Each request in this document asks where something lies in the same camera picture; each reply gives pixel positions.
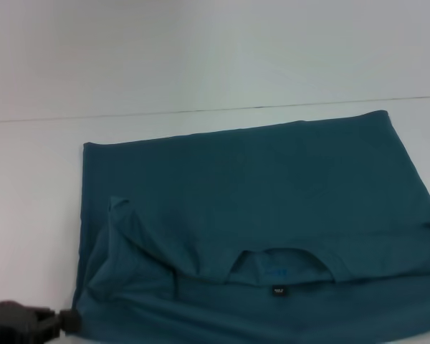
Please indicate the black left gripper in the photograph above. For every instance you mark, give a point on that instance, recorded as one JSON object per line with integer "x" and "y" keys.
{"x": 14, "y": 322}

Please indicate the teal FREE print t-shirt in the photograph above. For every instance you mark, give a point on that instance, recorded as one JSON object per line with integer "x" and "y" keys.
{"x": 254, "y": 215}

